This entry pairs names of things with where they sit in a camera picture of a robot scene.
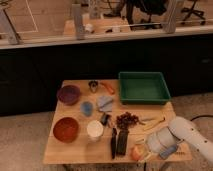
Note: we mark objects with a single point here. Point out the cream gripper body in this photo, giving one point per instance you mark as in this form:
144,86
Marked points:
150,151

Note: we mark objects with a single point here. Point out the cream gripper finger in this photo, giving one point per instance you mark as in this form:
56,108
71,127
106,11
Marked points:
144,159
140,141

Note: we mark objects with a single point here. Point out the red yellow apple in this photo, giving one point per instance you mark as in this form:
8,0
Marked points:
136,153

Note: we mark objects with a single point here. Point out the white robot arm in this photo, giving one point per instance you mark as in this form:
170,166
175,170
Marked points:
165,141

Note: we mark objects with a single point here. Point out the green plastic tray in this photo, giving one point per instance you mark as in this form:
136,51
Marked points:
143,88

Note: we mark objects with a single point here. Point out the black rectangular case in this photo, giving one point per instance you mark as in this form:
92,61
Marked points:
122,142

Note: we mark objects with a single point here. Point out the blue sponge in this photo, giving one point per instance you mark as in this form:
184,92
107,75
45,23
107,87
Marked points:
165,154

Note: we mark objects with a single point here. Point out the yellow banana piece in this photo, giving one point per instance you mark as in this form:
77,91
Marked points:
152,122

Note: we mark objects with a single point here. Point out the bunch of dark grapes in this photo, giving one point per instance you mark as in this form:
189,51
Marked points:
126,120

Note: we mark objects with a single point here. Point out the small black clip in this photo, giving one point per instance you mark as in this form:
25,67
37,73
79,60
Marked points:
104,119

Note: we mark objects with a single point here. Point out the white cup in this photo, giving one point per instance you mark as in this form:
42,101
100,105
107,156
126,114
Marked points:
95,130

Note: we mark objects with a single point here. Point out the grey-blue cloth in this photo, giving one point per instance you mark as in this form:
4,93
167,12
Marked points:
104,103

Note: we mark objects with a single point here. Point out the small metal cup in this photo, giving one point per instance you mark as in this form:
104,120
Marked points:
93,86

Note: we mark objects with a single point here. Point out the red-brown bowl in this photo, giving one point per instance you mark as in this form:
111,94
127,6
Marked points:
66,129

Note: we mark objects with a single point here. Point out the purple bowl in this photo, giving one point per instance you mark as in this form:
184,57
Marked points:
68,94

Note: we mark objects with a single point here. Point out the black office chair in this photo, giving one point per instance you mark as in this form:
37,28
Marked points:
192,10

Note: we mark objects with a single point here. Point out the black-handled knife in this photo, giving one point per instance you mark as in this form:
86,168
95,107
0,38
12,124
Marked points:
113,143

